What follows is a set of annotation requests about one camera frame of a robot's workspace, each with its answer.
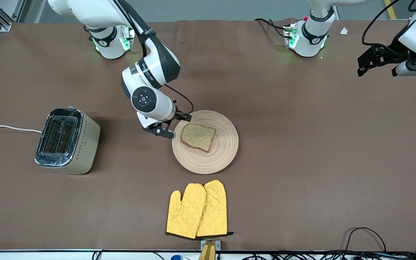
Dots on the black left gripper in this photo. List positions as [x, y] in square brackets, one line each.
[389, 50]

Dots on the brown bread slice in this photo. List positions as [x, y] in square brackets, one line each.
[198, 137]

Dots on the round wooden plate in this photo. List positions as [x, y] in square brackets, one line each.
[222, 155]

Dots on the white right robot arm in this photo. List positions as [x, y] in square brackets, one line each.
[150, 101]

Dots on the chrome and beige toaster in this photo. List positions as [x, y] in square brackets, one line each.
[85, 144]

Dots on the small white paper scrap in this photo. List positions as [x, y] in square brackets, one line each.
[344, 31]

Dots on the yellow quilted oven mitt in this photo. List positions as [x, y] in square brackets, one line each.
[184, 213]
[215, 209]

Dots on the brown table cover sheet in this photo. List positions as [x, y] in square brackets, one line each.
[284, 108]

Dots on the wooden strip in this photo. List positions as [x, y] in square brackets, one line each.
[208, 252]

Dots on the blue cap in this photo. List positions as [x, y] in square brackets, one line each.
[176, 258]

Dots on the grey metal bracket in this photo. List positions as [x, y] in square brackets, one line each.
[218, 245]

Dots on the aluminium frame profile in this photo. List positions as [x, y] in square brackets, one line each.
[19, 9]

